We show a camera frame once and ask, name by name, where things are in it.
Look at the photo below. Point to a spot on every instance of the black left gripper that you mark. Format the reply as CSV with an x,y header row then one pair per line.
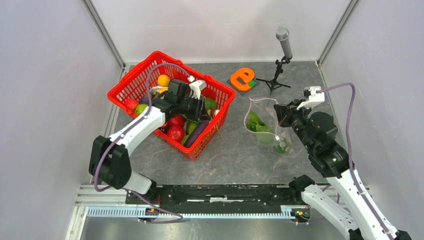
x,y
200,113

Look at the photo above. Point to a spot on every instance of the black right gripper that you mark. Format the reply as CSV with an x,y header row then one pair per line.
x,y
285,112

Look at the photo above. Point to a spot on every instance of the purple toy eggplant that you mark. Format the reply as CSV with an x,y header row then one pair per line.
x,y
198,130

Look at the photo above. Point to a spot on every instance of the yellow green toy mango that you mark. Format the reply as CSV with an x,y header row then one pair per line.
x,y
285,146

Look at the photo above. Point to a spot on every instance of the green toy leafy vegetable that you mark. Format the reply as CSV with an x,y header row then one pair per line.
x,y
261,131

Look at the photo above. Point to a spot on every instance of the clear dotted zip bag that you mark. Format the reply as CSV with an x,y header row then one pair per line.
x,y
264,108

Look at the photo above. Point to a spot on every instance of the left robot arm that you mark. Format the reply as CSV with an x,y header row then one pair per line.
x,y
110,156

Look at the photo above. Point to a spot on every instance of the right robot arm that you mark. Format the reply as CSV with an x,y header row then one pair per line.
x,y
360,219

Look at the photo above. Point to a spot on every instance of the green toy bell pepper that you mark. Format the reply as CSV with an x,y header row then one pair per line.
x,y
210,104

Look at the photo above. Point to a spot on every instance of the light green toy cabbage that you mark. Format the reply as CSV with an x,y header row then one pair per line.
x,y
191,126

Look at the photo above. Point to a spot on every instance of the red plastic shopping basket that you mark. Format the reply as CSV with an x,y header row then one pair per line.
x,y
136,83

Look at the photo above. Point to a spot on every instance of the red toy pomegranate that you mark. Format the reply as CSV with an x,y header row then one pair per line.
x,y
177,120

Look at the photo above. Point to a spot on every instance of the red toy apple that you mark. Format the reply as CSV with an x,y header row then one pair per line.
x,y
176,132

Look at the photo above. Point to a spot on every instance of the orange letter e block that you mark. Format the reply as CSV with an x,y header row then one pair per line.
x,y
243,80

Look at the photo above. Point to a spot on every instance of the orange yellow round fruit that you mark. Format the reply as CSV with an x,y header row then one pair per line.
x,y
163,80

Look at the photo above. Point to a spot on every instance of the white toy garlic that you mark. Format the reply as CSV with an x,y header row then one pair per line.
x,y
157,90

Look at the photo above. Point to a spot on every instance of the black microphone tripod stand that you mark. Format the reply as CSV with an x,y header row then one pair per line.
x,y
273,84

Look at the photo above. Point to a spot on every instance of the green toy apple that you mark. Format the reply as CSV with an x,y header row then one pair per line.
x,y
140,109

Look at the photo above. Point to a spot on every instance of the red strawberry toy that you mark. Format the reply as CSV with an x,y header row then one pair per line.
x,y
130,105

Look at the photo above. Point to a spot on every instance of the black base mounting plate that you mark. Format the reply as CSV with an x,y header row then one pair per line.
x,y
224,198

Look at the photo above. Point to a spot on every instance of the grey microphone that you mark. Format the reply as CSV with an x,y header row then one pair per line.
x,y
282,35

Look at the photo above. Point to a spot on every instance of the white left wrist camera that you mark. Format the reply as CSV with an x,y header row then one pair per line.
x,y
196,86

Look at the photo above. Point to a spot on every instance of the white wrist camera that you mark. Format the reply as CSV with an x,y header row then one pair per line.
x,y
313,96
196,86

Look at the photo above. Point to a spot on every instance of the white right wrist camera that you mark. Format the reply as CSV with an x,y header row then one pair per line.
x,y
313,96

